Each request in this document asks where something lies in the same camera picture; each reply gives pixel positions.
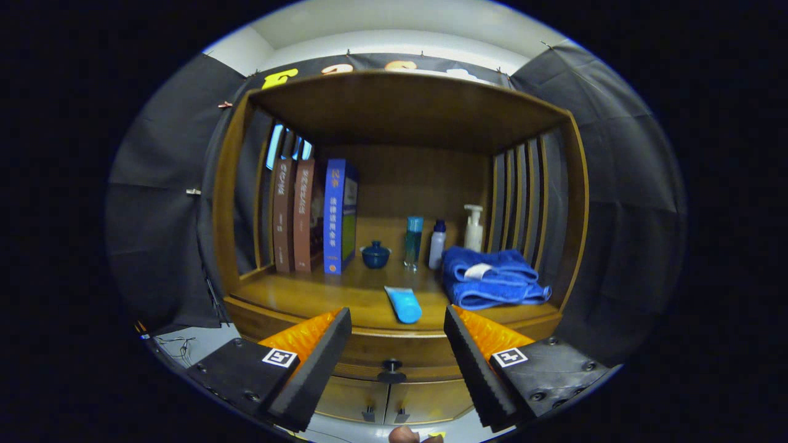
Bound blue folded towel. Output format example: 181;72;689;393
441;246;552;310

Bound blue book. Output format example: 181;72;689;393
323;159;360;275

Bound wooden cabinet door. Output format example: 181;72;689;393
385;378;476;425
314;377;390;425

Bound teal glass bottle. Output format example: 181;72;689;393
404;216;424;271

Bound wooden countertop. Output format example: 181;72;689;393
231;265;562;337

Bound wooden cabinet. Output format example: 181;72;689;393
211;70;590;426

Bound reddish brown book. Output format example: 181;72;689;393
293;159;324;273

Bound blue cosmetic tube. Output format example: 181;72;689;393
384;285;423;324

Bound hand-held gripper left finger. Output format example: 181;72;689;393
185;308;353;433

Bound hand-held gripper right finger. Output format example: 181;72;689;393
443;306;617;433

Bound dark brown book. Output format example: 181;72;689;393
272;159;297;273

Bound white bottle blue cap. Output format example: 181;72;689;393
428;220;446;270

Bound white pump bottle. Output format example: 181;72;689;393
464;204;484;252

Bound blue lidded tea cup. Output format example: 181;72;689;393
360;241;392;269

